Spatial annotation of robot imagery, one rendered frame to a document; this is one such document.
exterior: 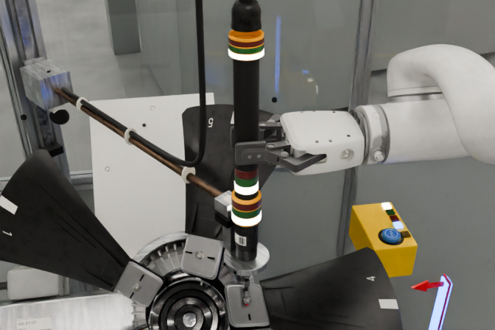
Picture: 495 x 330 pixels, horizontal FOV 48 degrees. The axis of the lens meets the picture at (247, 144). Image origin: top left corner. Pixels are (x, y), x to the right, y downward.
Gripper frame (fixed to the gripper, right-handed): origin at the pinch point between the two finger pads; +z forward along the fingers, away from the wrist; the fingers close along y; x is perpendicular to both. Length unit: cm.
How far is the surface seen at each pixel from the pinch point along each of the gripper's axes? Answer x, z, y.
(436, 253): -93, -78, 70
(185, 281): -22.4, 9.7, -1.6
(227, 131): -8.0, 0.6, 17.9
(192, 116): -7.9, 6.0, 24.0
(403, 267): -48, -39, 21
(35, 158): -7.3, 30.9, 12.4
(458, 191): -66, -81, 70
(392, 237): -41, -36, 23
